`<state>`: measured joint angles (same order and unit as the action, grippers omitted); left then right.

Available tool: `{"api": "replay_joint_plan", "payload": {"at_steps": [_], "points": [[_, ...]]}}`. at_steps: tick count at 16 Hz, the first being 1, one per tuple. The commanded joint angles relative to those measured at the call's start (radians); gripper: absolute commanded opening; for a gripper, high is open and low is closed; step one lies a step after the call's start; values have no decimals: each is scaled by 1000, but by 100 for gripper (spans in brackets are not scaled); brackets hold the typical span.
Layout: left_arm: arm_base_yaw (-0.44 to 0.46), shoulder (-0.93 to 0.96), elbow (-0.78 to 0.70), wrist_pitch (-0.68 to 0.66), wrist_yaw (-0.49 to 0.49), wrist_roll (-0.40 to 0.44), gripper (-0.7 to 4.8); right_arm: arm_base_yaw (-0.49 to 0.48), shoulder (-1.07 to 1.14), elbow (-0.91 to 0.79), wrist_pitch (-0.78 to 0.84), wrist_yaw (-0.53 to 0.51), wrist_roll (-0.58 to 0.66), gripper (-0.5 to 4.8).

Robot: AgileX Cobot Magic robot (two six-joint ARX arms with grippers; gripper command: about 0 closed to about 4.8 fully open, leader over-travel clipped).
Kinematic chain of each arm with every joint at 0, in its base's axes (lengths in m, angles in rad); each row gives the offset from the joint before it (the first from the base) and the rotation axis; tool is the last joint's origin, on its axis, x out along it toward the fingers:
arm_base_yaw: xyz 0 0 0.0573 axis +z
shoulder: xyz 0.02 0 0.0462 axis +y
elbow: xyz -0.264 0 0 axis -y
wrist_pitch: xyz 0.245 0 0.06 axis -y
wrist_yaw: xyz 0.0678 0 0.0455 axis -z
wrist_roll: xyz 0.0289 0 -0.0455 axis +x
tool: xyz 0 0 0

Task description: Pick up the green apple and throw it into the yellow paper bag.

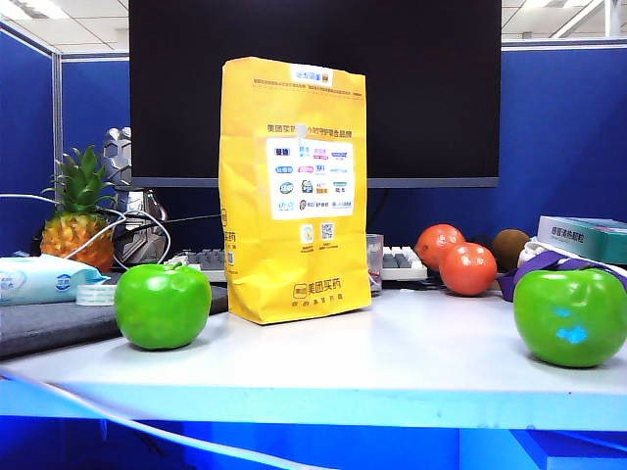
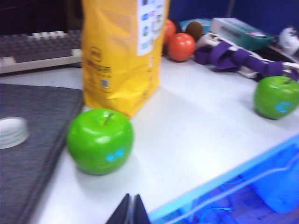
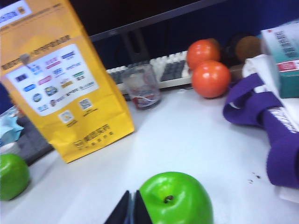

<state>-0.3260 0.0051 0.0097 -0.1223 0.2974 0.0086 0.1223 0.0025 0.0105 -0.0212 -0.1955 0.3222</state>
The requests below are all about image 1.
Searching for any pineapple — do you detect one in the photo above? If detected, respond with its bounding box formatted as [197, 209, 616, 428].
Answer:
[39, 144, 118, 274]

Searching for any grey white keyboard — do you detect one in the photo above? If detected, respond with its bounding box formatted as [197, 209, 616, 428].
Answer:
[164, 246, 429, 284]

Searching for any green apple with blue marks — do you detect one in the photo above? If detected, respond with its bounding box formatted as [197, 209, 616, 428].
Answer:
[512, 267, 627, 369]

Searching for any teal medicine box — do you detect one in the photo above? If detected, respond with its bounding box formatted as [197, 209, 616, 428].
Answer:
[536, 215, 627, 265]

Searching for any yellow paper bag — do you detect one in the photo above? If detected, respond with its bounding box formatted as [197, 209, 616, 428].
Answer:
[217, 56, 373, 326]

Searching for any clear plastic cup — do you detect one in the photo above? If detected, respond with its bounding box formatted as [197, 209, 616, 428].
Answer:
[365, 233, 385, 294]

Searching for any wet wipes pack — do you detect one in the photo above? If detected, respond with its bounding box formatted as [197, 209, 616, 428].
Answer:
[0, 253, 111, 307]

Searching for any purple strap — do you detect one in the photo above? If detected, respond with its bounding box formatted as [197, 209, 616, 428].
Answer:
[496, 250, 627, 303]

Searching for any white blurred foreground cable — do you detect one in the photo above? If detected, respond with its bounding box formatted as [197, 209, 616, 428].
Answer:
[0, 369, 339, 470]

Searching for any orange fruit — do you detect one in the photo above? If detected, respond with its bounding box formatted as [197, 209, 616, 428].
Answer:
[414, 223, 466, 272]
[438, 242, 499, 298]

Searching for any black computer monitor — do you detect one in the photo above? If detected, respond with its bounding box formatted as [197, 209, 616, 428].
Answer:
[128, 0, 504, 189]

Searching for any dark grey desk mat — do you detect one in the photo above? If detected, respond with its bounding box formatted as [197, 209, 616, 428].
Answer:
[0, 271, 230, 360]

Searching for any clear tape roll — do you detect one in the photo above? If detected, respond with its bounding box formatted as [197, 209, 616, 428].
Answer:
[75, 283, 119, 307]

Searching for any white object under strap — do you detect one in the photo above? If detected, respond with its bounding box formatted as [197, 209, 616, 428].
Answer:
[517, 236, 555, 268]

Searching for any silver robot figurine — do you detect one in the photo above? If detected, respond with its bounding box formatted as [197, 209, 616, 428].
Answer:
[101, 126, 169, 268]

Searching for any green apple with stem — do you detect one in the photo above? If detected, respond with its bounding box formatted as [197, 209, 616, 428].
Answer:
[114, 262, 213, 351]

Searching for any brown kiwi fruit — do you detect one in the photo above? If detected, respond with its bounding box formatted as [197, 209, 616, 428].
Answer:
[492, 228, 531, 271]

